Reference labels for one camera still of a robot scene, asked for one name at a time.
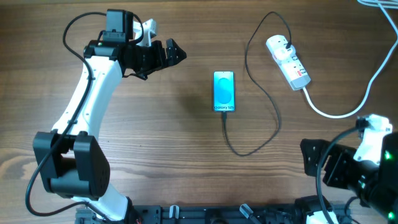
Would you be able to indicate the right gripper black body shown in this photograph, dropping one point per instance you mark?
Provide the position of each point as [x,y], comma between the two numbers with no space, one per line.
[342,168]

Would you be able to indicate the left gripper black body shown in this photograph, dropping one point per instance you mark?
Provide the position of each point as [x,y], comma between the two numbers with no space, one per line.
[148,58]

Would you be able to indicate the turquoise screen Galaxy smartphone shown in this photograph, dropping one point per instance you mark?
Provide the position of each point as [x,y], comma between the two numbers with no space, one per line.
[223,91]

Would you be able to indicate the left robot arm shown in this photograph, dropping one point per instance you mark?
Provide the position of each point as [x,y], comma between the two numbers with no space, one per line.
[71,163]

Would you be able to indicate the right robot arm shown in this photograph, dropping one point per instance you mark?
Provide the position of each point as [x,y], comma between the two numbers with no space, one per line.
[375,185]

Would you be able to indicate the white USB charger plug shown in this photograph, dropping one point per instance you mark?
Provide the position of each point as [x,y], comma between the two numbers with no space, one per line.
[283,53]

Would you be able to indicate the white power strip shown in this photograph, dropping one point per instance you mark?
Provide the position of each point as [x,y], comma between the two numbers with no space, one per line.
[292,68]

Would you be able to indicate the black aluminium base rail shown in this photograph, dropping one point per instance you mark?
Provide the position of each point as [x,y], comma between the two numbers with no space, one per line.
[283,213]

